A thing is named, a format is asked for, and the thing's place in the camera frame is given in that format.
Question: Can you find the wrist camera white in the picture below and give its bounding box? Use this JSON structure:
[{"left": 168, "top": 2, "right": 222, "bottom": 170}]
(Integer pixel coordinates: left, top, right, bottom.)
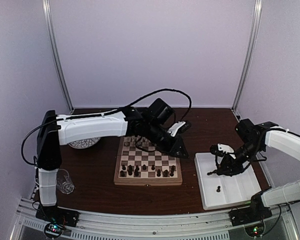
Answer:
[
  {"left": 209, "top": 143, "right": 236, "bottom": 159},
  {"left": 167, "top": 120, "right": 192, "bottom": 137}
]

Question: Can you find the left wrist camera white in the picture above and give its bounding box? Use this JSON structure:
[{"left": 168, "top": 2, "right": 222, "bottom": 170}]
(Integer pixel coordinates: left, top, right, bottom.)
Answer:
[{"left": 167, "top": 120, "right": 192, "bottom": 137}]

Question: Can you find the clear drinking glass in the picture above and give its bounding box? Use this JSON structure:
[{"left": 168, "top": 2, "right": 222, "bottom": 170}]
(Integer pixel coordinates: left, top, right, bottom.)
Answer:
[{"left": 56, "top": 168, "right": 75, "bottom": 195}]

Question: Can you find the dark bishop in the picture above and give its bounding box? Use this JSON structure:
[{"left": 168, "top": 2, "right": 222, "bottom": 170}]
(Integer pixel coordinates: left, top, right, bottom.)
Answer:
[{"left": 156, "top": 169, "right": 161, "bottom": 177}]

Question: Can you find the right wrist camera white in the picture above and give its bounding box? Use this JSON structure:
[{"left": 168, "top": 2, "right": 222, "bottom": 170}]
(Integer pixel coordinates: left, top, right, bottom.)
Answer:
[{"left": 209, "top": 143, "right": 236, "bottom": 159}]

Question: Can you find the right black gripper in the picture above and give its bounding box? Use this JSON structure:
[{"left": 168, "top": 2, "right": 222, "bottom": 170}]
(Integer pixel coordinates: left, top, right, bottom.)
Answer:
[{"left": 216, "top": 140, "right": 264, "bottom": 176}]

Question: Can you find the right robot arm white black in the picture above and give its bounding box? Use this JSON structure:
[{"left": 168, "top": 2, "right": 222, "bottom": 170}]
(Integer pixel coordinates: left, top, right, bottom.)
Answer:
[{"left": 210, "top": 118, "right": 300, "bottom": 221}]

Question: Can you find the front aluminium rail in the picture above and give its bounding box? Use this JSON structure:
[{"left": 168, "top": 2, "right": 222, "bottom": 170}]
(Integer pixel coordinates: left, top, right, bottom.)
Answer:
[{"left": 7, "top": 198, "right": 300, "bottom": 240}]

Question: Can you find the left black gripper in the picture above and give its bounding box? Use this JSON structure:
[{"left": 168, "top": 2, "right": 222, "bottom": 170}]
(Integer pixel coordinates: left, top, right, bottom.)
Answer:
[{"left": 145, "top": 122, "right": 189, "bottom": 160}]

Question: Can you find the white chess pieces row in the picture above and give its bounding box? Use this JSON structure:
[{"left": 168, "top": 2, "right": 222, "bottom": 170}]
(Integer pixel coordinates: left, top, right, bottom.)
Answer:
[{"left": 123, "top": 136, "right": 153, "bottom": 148}]

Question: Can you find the aluminium frame post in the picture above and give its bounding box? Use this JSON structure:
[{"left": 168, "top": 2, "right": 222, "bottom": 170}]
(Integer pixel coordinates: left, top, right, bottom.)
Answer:
[
  {"left": 42, "top": 0, "right": 75, "bottom": 113},
  {"left": 231, "top": 0, "right": 263, "bottom": 114}
]

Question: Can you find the patterned ceramic plate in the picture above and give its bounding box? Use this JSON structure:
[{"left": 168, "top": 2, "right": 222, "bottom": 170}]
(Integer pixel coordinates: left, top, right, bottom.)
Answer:
[{"left": 68, "top": 137, "right": 101, "bottom": 150}]

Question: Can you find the dark queen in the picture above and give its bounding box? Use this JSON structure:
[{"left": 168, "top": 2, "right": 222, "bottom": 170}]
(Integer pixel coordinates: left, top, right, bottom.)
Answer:
[{"left": 134, "top": 168, "right": 139, "bottom": 177}]

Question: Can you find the white plastic compartment tray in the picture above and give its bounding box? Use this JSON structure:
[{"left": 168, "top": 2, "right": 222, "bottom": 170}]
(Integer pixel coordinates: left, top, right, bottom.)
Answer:
[{"left": 194, "top": 152, "right": 261, "bottom": 211}]

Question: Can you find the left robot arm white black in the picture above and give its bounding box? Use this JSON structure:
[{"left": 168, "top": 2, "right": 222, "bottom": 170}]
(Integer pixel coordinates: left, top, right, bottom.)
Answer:
[{"left": 32, "top": 98, "right": 191, "bottom": 222}]

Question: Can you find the left aluminium frame post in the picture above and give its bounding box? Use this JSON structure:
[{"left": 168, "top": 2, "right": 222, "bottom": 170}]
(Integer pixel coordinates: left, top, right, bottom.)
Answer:
[{"left": 42, "top": 0, "right": 75, "bottom": 113}]

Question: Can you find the wooden chess board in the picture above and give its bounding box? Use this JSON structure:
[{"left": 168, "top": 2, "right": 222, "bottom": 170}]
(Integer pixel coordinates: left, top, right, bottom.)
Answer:
[{"left": 113, "top": 137, "right": 183, "bottom": 187}]

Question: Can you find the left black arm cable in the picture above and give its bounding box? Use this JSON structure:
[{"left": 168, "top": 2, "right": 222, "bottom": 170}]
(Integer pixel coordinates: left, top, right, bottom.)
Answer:
[{"left": 21, "top": 88, "right": 192, "bottom": 167}]

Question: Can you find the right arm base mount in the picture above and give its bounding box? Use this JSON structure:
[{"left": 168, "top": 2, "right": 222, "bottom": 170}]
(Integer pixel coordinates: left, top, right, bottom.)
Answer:
[{"left": 229, "top": 207, "right": 272, "bottom": 227}]

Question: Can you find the right aluminium frame post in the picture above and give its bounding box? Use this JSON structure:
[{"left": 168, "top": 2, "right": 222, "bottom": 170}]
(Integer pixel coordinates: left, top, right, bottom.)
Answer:
[{"left": 231, "top": 0, "right": 263, "bottom": 114}]

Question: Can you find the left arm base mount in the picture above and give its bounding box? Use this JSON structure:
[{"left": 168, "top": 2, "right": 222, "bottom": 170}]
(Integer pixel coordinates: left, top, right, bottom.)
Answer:
[{"left": 35, "top": 200, "right": 80, "bottom": 227}]

